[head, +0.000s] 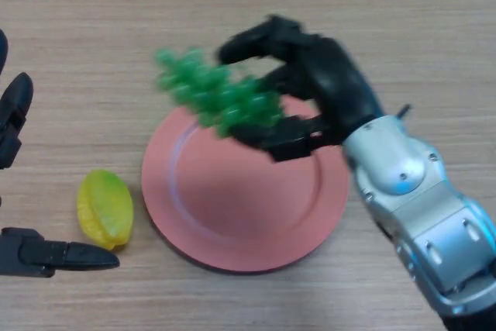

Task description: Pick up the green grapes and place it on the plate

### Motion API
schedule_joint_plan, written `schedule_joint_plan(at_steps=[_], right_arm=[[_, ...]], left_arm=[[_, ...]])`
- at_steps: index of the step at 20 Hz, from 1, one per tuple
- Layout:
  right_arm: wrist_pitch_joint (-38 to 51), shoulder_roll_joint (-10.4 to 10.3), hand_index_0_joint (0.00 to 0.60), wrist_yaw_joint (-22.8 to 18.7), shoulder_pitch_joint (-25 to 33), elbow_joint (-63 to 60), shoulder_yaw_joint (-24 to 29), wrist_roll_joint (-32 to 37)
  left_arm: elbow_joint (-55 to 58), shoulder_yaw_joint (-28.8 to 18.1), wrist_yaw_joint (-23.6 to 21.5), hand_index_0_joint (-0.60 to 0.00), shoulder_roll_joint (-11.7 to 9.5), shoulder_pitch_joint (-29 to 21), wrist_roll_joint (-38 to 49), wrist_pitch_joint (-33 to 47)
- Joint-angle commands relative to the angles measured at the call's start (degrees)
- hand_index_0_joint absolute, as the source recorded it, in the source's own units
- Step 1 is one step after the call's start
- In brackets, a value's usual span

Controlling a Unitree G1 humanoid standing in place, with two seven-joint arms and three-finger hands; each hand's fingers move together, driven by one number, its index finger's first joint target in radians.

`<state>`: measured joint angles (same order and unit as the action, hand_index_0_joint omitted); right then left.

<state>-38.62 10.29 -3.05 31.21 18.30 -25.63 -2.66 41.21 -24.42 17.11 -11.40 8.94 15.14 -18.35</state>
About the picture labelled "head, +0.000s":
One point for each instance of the yellow green starfruit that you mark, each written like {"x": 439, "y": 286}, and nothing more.
{"x": 106, "y": 203}

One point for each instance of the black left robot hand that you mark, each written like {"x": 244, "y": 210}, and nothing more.
{"x": 15, "y": 114}

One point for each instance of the pink round plate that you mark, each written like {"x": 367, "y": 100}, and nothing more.
{"x": 240, "y": 199}

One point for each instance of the green plastic grape bunch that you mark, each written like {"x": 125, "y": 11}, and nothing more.
{"x": 217, "y": 94}

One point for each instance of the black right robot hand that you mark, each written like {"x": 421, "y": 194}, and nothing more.
{"x": 337, "y": 83}

